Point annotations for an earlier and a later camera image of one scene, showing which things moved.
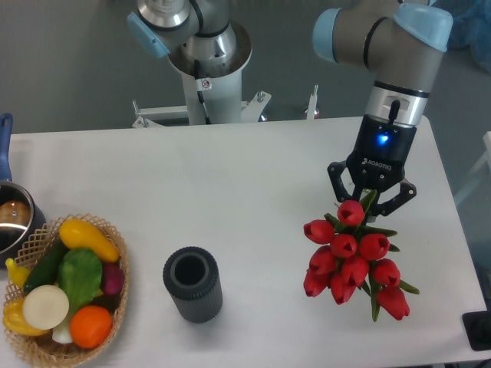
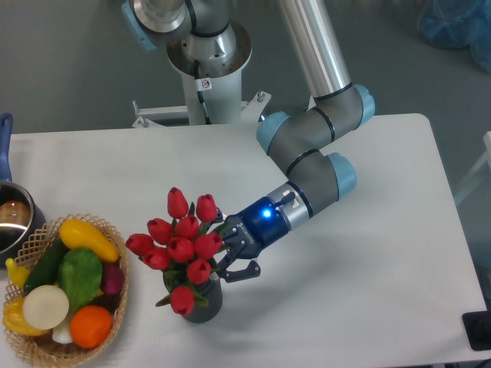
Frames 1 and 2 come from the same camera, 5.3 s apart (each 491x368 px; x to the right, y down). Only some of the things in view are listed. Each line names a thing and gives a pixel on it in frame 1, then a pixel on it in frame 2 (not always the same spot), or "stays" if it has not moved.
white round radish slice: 45,307 stays
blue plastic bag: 471,27 stays
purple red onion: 113,278 stays
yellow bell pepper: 14,320 stays
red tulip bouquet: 350,254 to 182,246
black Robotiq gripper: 377,162 to 250,231
